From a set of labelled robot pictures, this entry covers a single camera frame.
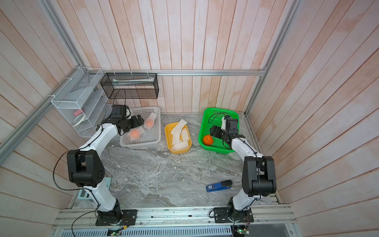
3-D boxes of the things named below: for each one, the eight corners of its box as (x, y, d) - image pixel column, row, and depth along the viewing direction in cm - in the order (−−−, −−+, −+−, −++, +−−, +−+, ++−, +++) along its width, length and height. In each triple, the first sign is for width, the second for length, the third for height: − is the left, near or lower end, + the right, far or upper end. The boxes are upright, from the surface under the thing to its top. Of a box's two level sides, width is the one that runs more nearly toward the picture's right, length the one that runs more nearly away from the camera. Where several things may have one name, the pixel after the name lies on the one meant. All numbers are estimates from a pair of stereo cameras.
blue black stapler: (207, 193, 83) (208, 191, 79) (205, 186, 86) (206, 184, 82) (231, 187, 85) (233, 185, 81) (229, 181, 88) (230, 178, 84)
